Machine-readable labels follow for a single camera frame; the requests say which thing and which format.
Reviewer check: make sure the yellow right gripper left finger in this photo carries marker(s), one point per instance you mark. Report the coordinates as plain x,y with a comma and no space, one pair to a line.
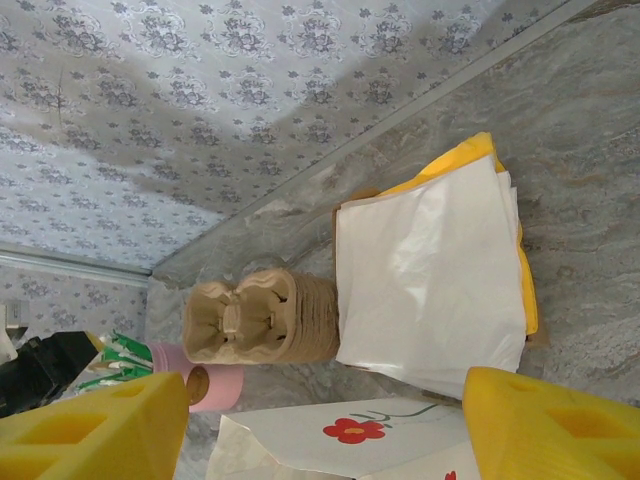
90,440

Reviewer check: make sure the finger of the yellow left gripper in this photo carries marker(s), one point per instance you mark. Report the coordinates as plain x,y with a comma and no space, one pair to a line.
96,341

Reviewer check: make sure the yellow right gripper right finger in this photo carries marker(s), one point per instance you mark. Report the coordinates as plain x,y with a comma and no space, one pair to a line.
560,435

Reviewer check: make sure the white flower print paper bag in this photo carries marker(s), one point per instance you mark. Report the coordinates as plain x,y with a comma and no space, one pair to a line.
300,445

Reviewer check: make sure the green white wrapped straw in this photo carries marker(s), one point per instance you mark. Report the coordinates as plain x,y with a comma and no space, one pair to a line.
110,384
125,341
130,360

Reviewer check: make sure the stack of white paper sheets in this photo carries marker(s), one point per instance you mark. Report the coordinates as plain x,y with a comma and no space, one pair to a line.
440,385

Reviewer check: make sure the pink straw holder cup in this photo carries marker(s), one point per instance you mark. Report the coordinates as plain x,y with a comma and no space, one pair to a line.
220,390

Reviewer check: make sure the stack of pulp cup carriers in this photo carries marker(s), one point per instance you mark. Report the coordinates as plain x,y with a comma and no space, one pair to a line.
260,320

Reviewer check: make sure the yellow paper sheet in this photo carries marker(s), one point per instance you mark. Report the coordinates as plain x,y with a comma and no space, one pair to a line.
465,152

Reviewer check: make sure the aluminium left frame post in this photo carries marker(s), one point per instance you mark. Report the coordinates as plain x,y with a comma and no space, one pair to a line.
75,267

